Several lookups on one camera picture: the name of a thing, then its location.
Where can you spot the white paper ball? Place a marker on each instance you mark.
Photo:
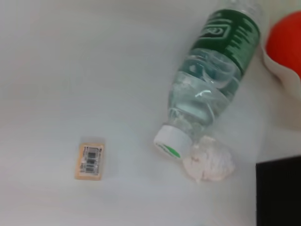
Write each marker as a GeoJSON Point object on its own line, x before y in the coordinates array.
{"type": "Point", "coordinates": [209, 160]}

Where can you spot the beige eraser with barcode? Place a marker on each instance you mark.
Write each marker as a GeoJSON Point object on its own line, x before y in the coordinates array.
{"type": "Point", "coordinates": [90, 160]}

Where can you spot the clear green-label water bottle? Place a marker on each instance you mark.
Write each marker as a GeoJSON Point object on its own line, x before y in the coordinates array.
{"type": "Point", "coordinates": [223, 35]}

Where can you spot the red-orange toy orange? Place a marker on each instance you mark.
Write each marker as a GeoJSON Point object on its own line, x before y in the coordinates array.
{"type": "Point", "coordinates": [287, 42]}

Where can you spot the translucent green glass fruit plate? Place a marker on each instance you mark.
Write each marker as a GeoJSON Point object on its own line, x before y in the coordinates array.
{"type": "Point", "coordinates": [289, 99]}

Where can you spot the black mesh pen holder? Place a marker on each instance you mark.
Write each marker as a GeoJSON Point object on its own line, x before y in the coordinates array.
{"type": "Point", "coordinates": [279, 193]}

